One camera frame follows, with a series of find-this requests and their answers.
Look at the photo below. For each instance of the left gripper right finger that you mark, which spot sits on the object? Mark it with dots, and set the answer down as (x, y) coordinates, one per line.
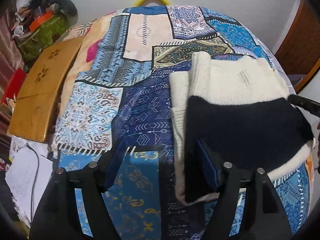
(264, 216)

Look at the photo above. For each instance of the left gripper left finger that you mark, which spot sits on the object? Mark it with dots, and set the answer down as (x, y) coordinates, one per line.
(57, 216)

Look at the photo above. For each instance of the black and white striped sweater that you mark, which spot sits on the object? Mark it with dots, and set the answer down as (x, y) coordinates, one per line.
(240, 109)

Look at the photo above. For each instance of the brown wooden door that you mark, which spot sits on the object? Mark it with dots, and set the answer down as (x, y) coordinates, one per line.
(299, 51)

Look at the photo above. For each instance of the white paper stack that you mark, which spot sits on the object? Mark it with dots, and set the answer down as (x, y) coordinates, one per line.
(28, 175)

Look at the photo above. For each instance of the wooden lap desk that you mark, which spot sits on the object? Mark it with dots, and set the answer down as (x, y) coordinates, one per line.
(37, 99)

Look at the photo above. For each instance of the blue patchwork bedspread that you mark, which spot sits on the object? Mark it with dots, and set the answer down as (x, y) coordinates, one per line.
(125, 94)

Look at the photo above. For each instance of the red box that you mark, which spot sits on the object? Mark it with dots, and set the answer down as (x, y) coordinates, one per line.
(14, 85)

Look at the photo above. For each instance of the green fabric storage bin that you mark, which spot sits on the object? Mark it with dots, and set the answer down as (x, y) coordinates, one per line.
(31, 45)

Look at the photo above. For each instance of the orange box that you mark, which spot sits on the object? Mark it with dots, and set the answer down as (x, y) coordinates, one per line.
(40, 20)

